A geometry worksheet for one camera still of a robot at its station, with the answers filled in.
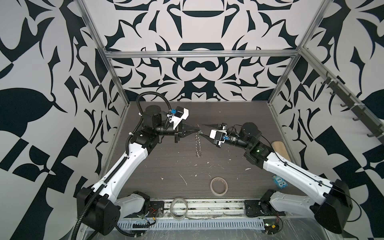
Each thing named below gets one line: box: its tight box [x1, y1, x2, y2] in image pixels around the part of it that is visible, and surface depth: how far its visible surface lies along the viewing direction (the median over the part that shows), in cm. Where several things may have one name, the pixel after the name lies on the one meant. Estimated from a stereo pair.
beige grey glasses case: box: [271, 141, 291, 162], surface depth 93 cm
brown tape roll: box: [210, 177, 228, 197], surface depth 82 cm
